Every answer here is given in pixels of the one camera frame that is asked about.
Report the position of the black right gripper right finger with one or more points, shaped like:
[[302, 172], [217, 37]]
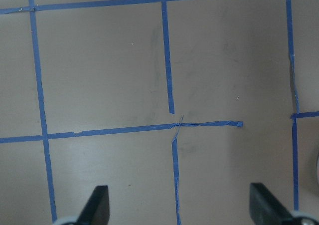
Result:
[[265, 208]]

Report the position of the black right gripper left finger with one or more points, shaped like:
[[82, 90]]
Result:
[[97, 208]]

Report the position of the orange can with silver lid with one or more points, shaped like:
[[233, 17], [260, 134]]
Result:
[[317, 169]]

